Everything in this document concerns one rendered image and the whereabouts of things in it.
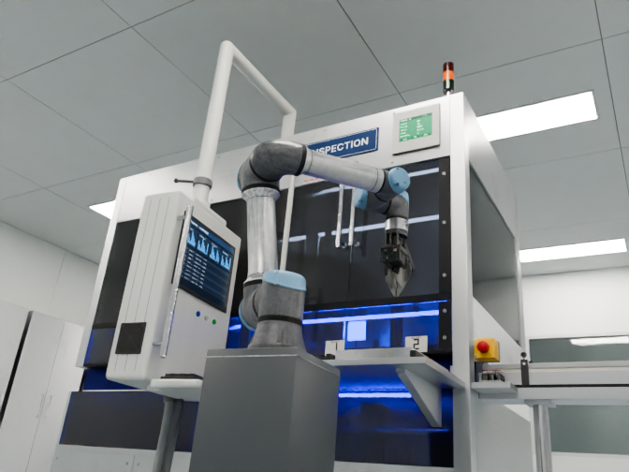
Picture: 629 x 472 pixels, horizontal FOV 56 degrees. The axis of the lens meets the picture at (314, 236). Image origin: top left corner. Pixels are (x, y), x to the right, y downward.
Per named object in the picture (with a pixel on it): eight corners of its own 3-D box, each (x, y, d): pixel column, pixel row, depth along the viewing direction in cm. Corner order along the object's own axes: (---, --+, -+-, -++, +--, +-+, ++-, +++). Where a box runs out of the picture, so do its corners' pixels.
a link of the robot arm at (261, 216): (254, 324, 155) (249, 140, 173) (236, 334, 167) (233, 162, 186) (296, 325, 160) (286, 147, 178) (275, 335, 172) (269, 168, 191)
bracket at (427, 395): (432, 426, 202) (432, 388, 207) (441, 427, 200) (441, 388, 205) (394, 412, 175) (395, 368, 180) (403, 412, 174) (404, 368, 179)
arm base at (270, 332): (288, 351, 138) (292, 311, 142) (234, 352, 145) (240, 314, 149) (315, 365, 151) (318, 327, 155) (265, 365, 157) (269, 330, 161)
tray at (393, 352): (379, 381, 214) (379, 372, 216) (448, 380, 201) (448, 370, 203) (334, 361, 188) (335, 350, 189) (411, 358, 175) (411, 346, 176)
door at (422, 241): (348, 302, 239) (357, 176, 263) (452, 293, 219) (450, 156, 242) (348, 302, 239) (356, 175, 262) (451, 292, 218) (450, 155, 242)
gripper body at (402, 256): (378, 263, 187) (379, 229, 192) (388, 272, 194) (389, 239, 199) (401, 261, 184) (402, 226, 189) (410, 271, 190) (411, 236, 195)
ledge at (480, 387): (482, 395, 211) (482, 390, 212) (519, 394, 205) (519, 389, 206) (471, 388, 200) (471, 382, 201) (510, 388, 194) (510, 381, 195)
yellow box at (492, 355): (479, 362, 209) (479, 343, 211) (500, 362, 205) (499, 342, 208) (474, 358, 203) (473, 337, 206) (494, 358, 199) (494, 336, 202)
